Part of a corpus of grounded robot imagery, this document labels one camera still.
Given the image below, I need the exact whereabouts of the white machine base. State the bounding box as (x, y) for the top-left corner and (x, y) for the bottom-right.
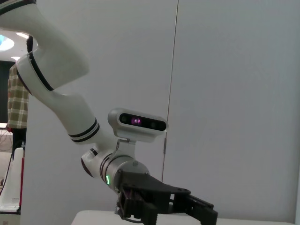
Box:
(0, 140), (27, 214)

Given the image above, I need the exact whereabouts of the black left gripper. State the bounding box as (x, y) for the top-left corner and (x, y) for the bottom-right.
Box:
(114, 169), (219, 225)

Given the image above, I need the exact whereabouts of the person in plaid shirt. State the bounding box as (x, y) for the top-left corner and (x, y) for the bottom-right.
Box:
(6, 35), (38, 162)

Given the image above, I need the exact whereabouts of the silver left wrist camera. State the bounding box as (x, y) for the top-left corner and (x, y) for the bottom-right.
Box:
(107, 107), (169, 144)

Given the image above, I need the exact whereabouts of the large black wall screen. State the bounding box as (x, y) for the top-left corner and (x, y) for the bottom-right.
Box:
(0, 60), (16, 124)

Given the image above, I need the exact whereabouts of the round blue ceiling light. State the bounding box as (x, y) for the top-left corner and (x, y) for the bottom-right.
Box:
(0, 34), (15, 51)

